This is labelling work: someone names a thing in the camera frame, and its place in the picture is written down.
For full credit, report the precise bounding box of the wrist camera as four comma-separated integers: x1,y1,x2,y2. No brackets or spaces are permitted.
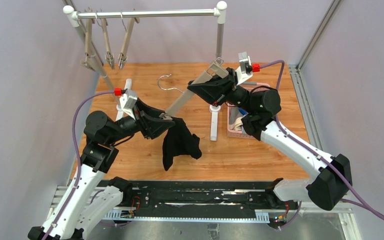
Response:
117,88,138,120
235,51,253,85

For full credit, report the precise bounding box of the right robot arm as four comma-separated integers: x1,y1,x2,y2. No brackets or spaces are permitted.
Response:
187,67,353,211

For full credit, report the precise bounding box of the black underwear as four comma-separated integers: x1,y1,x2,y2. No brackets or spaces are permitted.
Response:
162,117,202,171

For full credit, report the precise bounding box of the beige hanger with black underwear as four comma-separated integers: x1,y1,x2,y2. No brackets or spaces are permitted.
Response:
159,57,229,120

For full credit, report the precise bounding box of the empty beige hanger left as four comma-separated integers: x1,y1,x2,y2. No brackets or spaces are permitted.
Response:
81,18,96,71

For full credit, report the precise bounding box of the grey white underwear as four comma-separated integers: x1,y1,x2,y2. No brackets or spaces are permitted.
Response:
228,107,244,131

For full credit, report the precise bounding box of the pink plastic basket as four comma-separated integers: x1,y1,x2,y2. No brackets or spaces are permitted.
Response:
226,82,270,139

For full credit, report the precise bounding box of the metal clothes rack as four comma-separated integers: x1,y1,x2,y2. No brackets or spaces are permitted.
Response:
62,0,228,142

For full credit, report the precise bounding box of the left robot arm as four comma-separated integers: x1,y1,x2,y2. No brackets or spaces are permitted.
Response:
27,100,175,240

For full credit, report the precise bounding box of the beige clip hanger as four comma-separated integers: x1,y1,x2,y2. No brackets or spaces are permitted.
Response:
98,18,115,69

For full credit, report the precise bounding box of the blue underwear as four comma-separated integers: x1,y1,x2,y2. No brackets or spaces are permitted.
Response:
238,107,248,116

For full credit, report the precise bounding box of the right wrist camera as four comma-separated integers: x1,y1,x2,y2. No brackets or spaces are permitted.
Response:
235,51,253,85

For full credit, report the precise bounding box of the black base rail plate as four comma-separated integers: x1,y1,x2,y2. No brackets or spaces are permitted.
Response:
109,180,299,223

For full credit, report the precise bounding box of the beige hanger with blue underwear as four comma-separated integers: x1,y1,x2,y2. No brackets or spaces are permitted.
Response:
118,15,140,69

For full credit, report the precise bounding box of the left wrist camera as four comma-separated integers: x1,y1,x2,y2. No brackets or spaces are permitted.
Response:
117,88,138,120

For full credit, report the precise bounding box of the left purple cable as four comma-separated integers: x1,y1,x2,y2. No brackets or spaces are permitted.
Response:
41,87,123,240

